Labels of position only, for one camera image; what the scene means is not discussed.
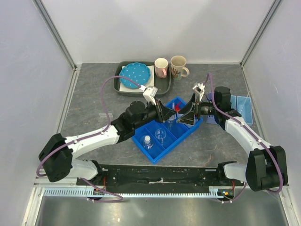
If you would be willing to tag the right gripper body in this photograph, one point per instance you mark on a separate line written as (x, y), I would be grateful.
(206, 108)

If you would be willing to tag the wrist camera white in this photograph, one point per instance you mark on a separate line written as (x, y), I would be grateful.
(149, 94)
(199, 89)

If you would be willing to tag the round glass flask white stopper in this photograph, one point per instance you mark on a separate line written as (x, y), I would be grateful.
(147, 142)

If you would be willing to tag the pink mug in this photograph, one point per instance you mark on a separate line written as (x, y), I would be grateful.
(161, 66)

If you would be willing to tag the glass stoppered bottle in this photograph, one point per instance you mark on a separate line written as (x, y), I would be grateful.
(170, 122)

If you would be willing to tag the beige patterned mug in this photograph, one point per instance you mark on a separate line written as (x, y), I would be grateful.
(178, 68)

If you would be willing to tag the clear glass beaker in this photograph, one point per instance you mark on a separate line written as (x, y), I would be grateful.
(160, 135)

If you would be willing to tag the blue divided plastic tray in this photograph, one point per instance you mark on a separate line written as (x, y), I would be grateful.
(156, 140)

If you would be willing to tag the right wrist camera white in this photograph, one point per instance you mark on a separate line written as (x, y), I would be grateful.
(199, 89)

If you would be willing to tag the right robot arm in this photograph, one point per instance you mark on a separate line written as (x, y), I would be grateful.
(266, 167)

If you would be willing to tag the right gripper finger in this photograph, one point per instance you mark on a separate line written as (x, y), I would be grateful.
(189, 107)
(187, 118)

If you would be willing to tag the white wash bottle red cap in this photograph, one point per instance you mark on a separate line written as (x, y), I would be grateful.
(178, 107)

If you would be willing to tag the grey cable duct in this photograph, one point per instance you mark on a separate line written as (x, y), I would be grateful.
(93, 193)

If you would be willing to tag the purple and blue organizer bins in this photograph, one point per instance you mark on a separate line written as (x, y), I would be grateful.
(236, 104)

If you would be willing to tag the blue polka dot plate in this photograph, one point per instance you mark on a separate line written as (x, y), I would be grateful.
(137, 72)

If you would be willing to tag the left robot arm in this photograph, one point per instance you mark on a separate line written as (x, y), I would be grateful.
(59, 157)

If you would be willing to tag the grey plastic tray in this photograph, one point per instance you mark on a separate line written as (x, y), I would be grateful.
(163, 84)

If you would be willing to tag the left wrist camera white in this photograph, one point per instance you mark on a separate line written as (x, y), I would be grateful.
(149, 94)

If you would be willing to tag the clear glass stirring rod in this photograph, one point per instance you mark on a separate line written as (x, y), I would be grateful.
(245, 101)

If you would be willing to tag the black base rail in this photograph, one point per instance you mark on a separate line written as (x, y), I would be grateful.
(155, 179)

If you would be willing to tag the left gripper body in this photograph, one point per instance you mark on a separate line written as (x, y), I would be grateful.
(154, 112)

